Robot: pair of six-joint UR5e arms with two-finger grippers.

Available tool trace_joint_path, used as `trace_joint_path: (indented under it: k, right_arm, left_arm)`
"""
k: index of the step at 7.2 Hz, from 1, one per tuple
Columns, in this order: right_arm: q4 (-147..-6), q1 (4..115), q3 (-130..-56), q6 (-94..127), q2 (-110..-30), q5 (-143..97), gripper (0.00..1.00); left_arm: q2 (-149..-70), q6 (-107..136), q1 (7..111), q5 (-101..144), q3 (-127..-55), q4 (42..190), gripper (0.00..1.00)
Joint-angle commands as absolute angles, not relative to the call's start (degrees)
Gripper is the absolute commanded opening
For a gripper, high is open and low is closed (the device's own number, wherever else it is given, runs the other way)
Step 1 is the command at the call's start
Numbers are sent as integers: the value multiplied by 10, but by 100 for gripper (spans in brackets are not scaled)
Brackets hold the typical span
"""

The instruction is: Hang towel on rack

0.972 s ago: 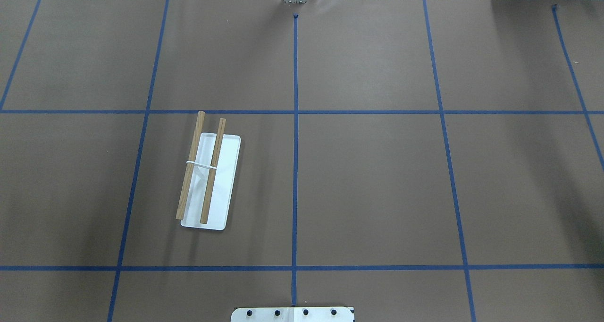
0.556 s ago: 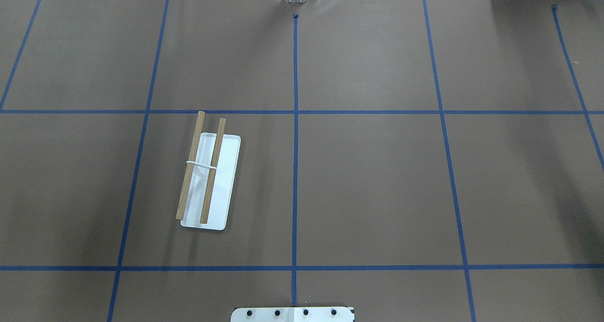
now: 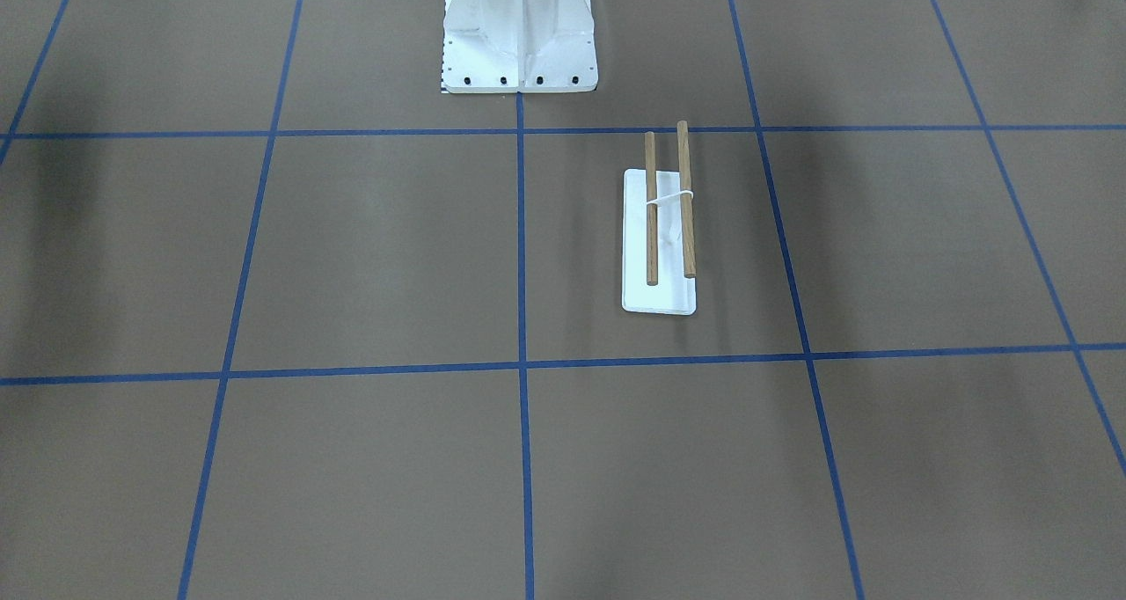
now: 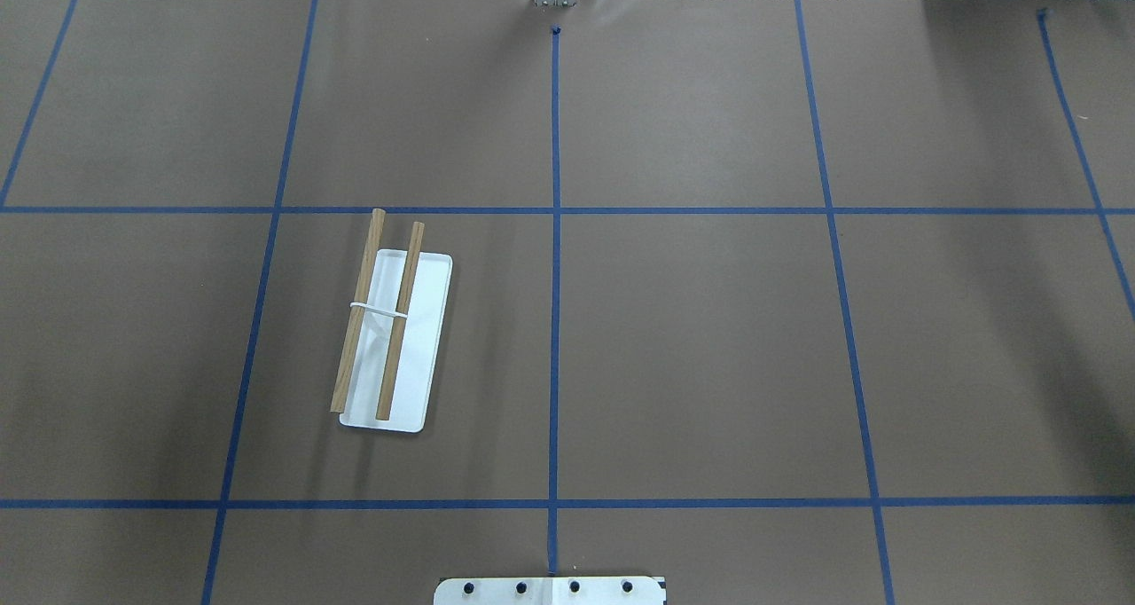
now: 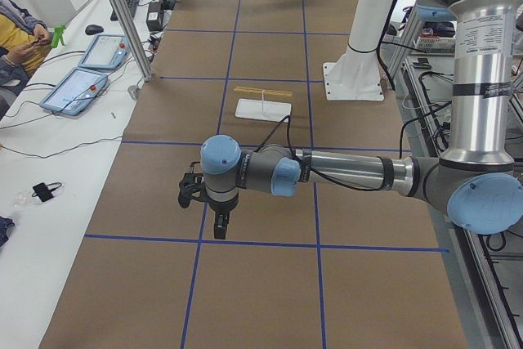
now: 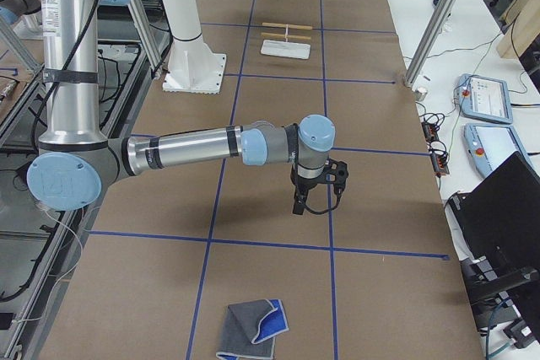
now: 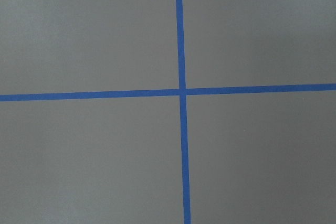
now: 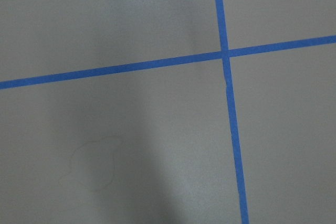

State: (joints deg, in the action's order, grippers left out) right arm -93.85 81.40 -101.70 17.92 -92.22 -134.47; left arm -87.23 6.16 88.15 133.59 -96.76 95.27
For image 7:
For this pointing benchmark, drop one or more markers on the blue tape line crosswise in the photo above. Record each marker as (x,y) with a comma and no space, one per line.
(166,92)

